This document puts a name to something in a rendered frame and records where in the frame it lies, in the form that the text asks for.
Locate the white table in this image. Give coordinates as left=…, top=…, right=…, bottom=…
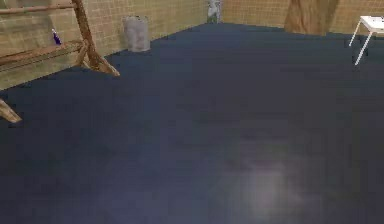
left=348, top=15, right=384, bottom=66

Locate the grey bin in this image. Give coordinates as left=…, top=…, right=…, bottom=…
left=122, top=15, right=151, bottom=53

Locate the brown wooden door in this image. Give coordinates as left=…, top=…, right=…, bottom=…
left=283, top=0, right=340, bottom=37

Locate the grey house plant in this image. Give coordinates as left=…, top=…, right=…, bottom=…
left=206, top=0, right=223, bottom=24

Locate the brown wooden shelf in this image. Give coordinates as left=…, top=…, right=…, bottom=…
left=0, top=0, right=121, bottom=124

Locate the blue spray bottle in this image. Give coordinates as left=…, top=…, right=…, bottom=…
left=51, top=28, right=63, bottom=46

